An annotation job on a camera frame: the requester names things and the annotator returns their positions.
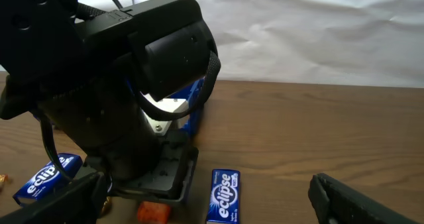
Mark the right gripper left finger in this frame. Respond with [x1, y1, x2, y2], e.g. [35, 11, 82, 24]
[0, 171, 109, 224]

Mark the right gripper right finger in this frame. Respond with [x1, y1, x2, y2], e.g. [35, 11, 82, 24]
[307, 172, 420, 224]

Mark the gold candy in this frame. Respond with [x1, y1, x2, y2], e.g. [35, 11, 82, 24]
[0, 173, 11, 192]
[99, 196, 113, 217]

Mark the blue tray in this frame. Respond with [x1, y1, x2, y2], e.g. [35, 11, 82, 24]
[167, 77, 207, 139]

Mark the blue candy pack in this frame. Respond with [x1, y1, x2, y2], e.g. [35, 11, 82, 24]
[205, 168, 241, 224]
[12, 152, 83, 207]

